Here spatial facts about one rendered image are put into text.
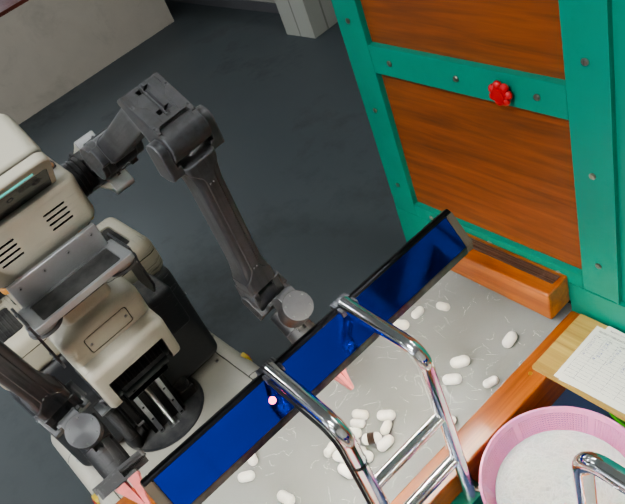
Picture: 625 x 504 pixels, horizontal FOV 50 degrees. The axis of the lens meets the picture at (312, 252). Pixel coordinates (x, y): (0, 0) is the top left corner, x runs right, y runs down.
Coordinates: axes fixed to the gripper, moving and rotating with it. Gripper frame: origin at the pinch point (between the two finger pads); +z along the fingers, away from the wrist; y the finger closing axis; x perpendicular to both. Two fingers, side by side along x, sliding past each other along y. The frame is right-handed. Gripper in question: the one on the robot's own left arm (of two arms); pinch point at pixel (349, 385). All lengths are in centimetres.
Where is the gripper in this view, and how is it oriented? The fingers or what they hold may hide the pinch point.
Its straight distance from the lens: 129.9
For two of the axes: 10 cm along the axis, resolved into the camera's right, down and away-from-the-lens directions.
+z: 6.7, 7.3, -1.2
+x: -1.6, 2.9, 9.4
